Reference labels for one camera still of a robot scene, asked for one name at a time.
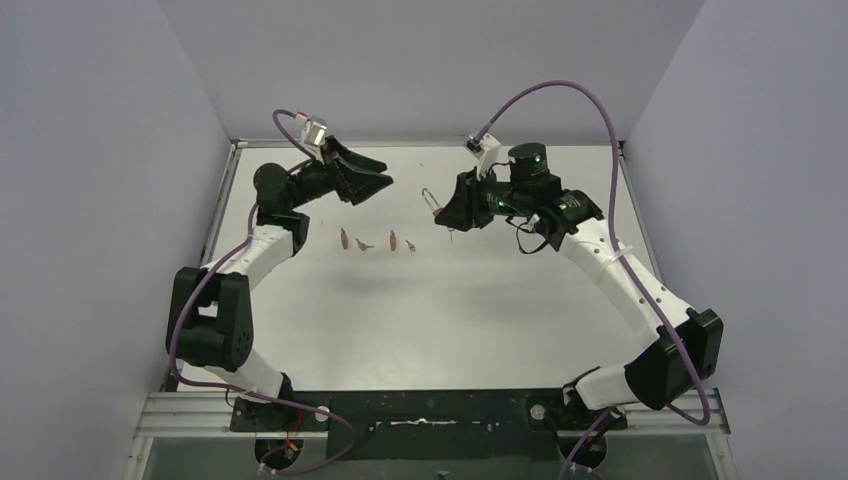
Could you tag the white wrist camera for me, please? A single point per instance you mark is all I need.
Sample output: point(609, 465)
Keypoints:
point(313, 130)
point(486, 151)

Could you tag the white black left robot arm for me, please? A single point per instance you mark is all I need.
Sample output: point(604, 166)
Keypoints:
point(210, 322)

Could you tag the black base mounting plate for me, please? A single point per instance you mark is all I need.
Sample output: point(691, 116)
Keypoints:
point(539, 424)

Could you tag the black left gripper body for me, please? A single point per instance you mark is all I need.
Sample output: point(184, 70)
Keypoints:
point(341, 174)

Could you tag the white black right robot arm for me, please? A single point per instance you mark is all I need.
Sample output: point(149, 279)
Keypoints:
point(680, 345)

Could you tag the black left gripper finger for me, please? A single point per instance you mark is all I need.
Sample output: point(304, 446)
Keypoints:
point(355, 160)
point(356, 189)

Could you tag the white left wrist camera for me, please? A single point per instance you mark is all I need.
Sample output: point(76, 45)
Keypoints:
point(313, 130)

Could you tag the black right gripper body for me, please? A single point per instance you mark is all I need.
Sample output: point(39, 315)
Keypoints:
point(489, 200)

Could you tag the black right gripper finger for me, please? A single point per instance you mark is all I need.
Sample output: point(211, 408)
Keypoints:
point(463, 195)
point(457, 214)

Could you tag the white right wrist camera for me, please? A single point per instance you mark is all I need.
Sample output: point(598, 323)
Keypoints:
point(486, 151)

